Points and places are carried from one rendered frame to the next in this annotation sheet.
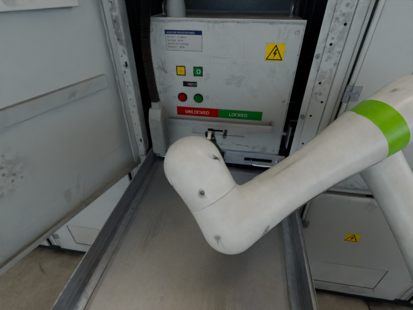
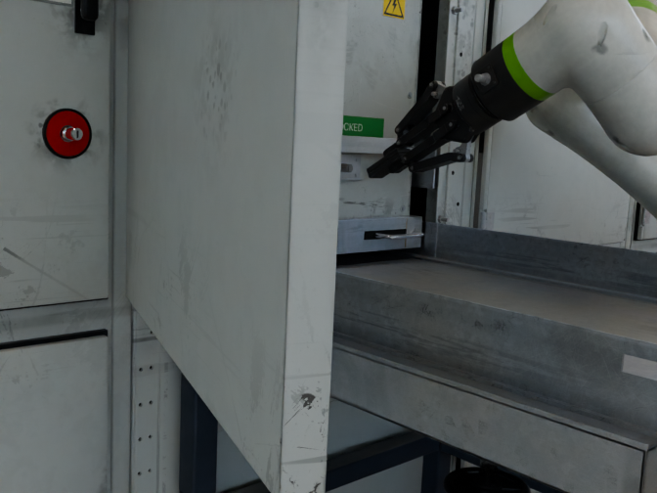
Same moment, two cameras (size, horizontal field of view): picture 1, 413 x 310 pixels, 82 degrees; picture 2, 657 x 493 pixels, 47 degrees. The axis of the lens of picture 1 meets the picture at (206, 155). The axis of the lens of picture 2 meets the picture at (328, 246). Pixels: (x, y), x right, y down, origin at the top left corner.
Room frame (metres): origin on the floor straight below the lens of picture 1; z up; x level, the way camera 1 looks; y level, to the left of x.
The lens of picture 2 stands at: (0.02, 0.92, 1.05)
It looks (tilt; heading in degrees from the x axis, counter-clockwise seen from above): 8 degrees down; 308
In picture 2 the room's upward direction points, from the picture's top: 3 degrees clockwise
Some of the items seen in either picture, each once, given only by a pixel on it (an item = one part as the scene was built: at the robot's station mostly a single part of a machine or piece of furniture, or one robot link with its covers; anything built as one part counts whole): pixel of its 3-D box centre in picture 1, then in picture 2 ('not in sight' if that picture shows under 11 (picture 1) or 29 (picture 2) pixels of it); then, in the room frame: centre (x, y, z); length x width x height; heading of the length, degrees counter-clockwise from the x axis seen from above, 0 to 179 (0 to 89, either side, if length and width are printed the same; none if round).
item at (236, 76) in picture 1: (219, 97); (320, 84); (0.81, -0.04, 1.15); 0.48 x 0.01 x 0.48; 81
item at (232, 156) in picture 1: (217, 152); (306, 237); (0.82, -0.05, 0.89); 0.54 x 0.05 x 0.06; 81
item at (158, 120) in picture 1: (160, 128); not in sight; (0.77, 0.17, 1.04); 0.08 x 0.05 x 0.17; 171
